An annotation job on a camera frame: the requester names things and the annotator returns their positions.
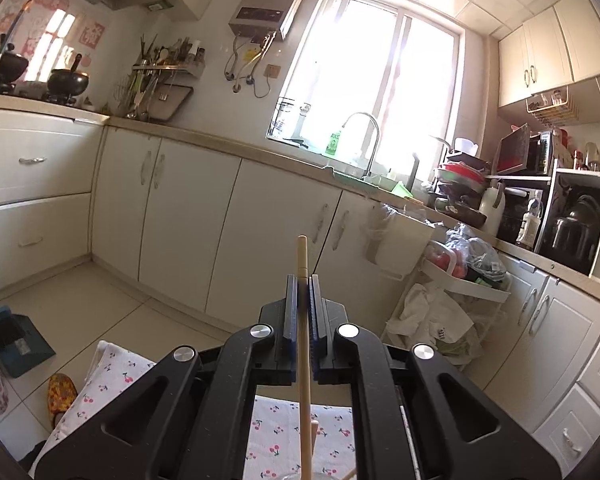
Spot hanging cutting board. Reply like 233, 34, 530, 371
151, 85, 195, 124

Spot white hanging bin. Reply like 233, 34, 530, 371
364, 204, 435, 282

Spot stainless steel kettle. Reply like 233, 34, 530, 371
549, 195, 600, 267

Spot orange patterned slipper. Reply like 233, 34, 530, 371
46, 373, 79, 429

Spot white wire basket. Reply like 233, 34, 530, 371
525, 87, 581, 127

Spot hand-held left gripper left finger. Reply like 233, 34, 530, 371
34, 274, 300, 480

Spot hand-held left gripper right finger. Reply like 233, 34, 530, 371
310, 274, 563, 480

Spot stack of bowls and dishes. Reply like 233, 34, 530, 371
431, 137, 492, 228

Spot cream upper wall cabinets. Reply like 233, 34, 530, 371
497, 0, 600, 109

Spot kitchen window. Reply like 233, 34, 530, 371
266, 0, 467, 173

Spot bag of tomatoes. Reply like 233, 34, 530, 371
426, 241, 469, 280

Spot grey wall water heater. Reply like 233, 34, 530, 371
228, 0, 309, 45

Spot clear plastic bottle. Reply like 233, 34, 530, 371
516, 191, 544, 252

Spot cherry print tablecloth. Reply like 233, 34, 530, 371
27, 340, 356, 480

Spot chrome sink faucet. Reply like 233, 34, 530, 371
339, 112, 382, 180

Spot white plastic bag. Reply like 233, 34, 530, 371
386, 283, 483, 363

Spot microwave oven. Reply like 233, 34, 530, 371
492, 125, 557, 177

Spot wall utensil rack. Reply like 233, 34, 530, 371
111, 34, 207, 122

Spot pink wall stickers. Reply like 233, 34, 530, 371
0, 0, 107, 83

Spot blue dustpan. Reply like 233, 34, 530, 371
0, 309, 57, 380

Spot white jug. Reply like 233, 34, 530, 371
479, 184, 507, 237

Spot white storage cart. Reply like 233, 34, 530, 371
386, 240, 513, 367

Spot wooden chopstick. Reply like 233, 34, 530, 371
296, 235, 312, 480

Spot black wok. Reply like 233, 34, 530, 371
0, 45, 30, 96
46, 52, 92, 106

